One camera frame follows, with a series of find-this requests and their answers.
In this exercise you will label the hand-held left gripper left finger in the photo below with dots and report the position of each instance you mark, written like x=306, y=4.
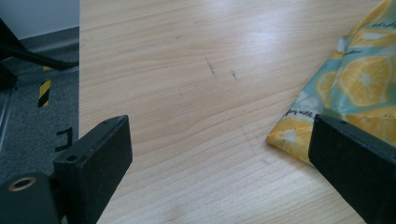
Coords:
x=96, y=165

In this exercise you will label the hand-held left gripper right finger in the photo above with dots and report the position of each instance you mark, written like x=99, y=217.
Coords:
x=351, y=161

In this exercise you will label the lemon print teal garment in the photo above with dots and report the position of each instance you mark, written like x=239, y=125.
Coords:
x=358, y=84

